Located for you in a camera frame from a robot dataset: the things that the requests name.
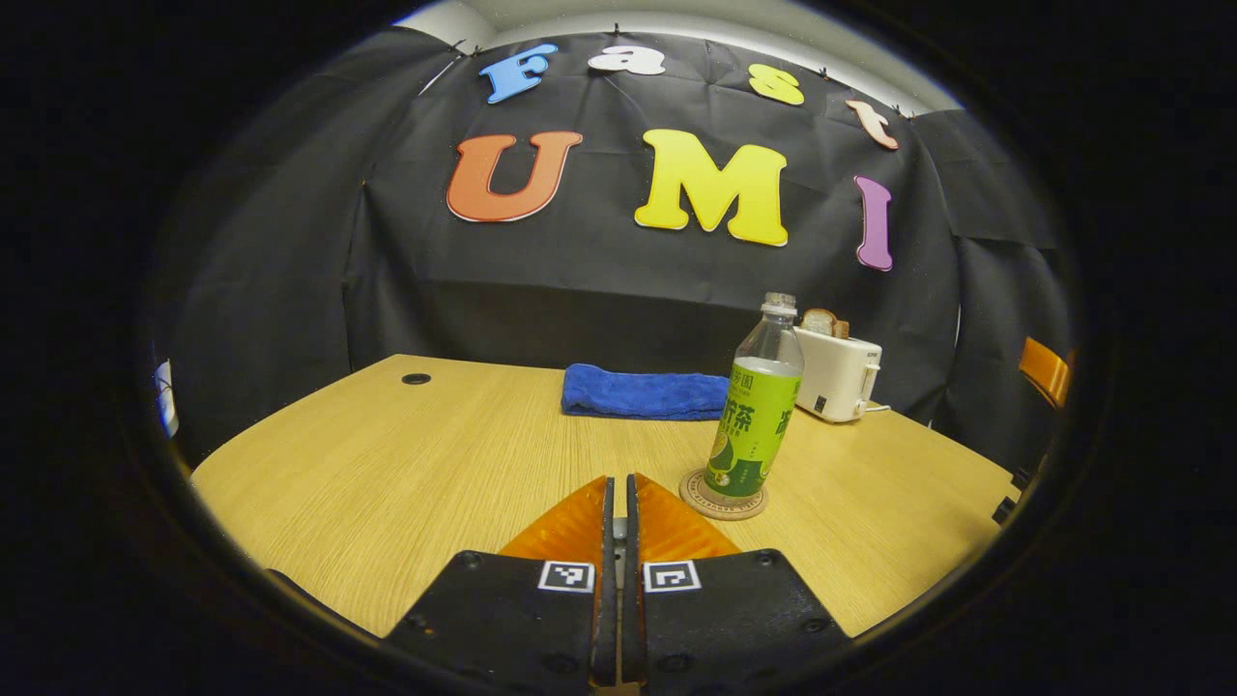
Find white toaster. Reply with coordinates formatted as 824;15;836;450
792;327;883;423

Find blue towel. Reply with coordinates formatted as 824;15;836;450
561;363;731;421

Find black backdrop cloth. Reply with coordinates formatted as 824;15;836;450
145;29;1079;475

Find round brown coaster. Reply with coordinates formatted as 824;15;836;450
678;468;769;522

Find green label water bottle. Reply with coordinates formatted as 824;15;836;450
704;293;806;500

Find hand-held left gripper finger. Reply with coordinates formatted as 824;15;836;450
385;476;619;689
623;474;851;689

